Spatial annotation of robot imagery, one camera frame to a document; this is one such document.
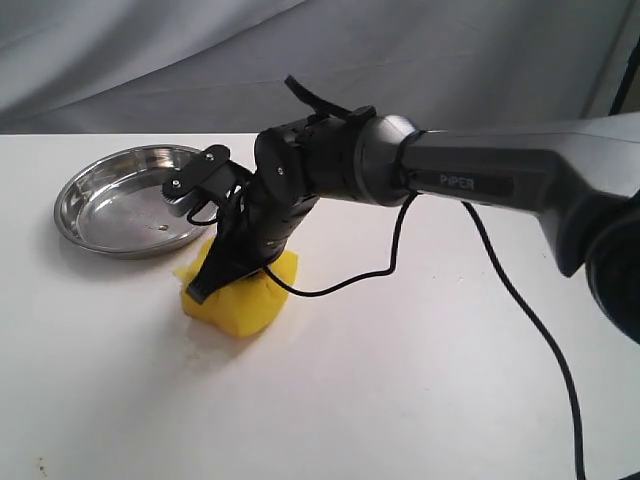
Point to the grey backdrop cloth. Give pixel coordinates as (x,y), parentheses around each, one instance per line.
(220,66)

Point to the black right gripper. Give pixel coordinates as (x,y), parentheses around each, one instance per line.
(255,236)

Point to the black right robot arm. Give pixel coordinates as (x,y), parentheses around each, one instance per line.
(580,180)

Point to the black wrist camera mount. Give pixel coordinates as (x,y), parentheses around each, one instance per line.
(202,191)

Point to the round steel dish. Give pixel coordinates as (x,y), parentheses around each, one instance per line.
(115,206)

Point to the yellow sponge block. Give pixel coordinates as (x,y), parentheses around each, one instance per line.
(241,309)

